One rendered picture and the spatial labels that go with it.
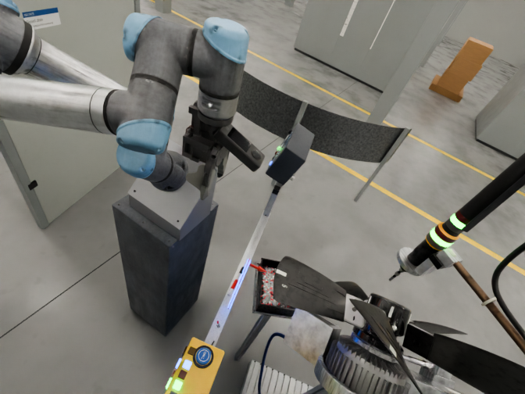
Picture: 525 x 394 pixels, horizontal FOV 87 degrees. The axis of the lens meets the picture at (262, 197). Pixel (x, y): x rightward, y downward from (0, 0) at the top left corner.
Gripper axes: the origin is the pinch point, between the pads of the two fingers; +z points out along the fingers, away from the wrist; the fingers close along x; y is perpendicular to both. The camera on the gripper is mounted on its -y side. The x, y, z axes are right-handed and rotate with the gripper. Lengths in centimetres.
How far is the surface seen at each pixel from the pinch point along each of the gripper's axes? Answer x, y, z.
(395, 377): 14, -62, 26
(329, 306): 2.9, -41.6, 24.5
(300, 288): 1.5, -32.0, 24.1
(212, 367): 26.8, -16.9, 36.0
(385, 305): -1, -56, 19
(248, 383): 2, -41, 137
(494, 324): -121, -233, 147
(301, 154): -60, -18, 20
